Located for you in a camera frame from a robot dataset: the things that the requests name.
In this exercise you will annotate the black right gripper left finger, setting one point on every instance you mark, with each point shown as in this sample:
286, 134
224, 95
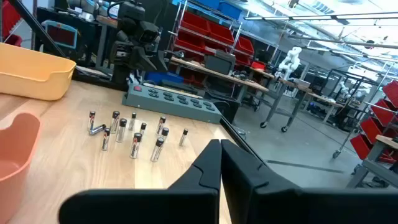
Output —
186, 205

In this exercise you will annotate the blue storage bin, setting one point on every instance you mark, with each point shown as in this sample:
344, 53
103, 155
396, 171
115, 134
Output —
230, 11

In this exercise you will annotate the grey metal table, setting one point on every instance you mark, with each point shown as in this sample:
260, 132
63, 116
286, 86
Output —
385, 140

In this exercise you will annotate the silver AA battery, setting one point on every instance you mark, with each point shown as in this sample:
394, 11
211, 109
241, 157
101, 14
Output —
115, 122
97, 129
164, 133
121, 130

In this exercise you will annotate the red-black label AA battery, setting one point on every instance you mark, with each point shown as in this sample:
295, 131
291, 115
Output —
160, 125
91, 119
106, 139
135, 145

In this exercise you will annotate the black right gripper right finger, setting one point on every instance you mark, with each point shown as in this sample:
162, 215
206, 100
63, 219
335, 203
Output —
280, 205

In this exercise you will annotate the thin AAA battery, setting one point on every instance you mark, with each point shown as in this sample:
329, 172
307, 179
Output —
142, 128
183, 137
132, 121

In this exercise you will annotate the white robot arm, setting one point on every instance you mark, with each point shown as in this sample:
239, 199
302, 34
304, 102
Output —
290, 60

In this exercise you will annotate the wooden workbench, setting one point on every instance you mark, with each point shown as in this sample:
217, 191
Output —
217, 73

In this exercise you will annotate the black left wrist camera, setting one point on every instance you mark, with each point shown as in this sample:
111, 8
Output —
150, 31

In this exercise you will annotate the grey power strip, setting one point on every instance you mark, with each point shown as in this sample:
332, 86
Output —
174, 109

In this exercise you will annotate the blue-framed monitor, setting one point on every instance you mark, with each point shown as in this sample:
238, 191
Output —
60, 35

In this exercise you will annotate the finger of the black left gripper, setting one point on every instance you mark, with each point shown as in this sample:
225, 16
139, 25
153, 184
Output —
161, 63
145, 60

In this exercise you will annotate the ceiling strip light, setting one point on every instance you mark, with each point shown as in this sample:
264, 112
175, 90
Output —
311, 17

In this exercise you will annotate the blue crate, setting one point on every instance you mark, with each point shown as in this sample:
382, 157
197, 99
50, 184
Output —
164, 77

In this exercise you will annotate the workbench on casters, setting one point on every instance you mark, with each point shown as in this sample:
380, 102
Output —
298, 85

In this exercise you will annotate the orange plastic bin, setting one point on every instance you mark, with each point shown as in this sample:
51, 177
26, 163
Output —
15, 149

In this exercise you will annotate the red bin shelf rack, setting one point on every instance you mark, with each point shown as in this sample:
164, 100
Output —
217, 31

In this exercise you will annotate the red storage bin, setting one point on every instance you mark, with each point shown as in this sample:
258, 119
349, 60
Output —
9, 18

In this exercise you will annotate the small metal screws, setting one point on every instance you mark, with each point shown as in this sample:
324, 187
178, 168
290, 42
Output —
157, 150

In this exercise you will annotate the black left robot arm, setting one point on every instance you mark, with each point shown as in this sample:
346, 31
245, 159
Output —
132, 9

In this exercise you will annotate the yellow plastic bin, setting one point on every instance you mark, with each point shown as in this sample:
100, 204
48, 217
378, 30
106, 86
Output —
31, 77

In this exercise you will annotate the grey box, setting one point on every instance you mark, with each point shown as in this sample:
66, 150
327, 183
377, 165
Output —
219, 63

